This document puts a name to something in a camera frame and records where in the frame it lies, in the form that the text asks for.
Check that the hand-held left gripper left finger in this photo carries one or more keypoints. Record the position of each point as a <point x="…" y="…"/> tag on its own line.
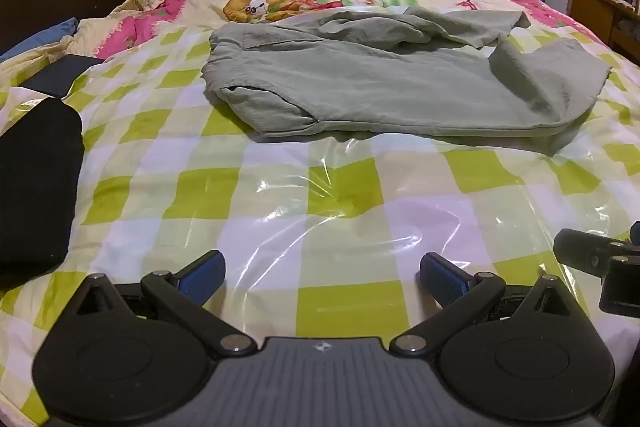
<point x="202" y="277"/>

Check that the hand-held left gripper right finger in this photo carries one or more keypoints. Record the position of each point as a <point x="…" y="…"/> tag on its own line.
<point x="442" y="279"/>

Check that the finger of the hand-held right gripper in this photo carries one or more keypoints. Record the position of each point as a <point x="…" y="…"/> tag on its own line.
<point x="580" y="249"/>

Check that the grey-green pants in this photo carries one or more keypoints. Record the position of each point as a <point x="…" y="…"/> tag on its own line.
<point x="380" y="82"/>

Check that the checkered cartoon print blanket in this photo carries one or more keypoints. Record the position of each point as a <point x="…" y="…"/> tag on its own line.
<point x="210" y="207"/>

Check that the black cloth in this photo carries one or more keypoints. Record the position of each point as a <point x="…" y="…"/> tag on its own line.
<point x="35" y="187"/>

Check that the wooden side desk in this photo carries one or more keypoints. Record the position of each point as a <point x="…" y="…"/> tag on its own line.
<point x="600" y="17"/>

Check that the blue pillow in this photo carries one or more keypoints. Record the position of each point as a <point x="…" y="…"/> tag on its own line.
<point x="40" y="37"/>

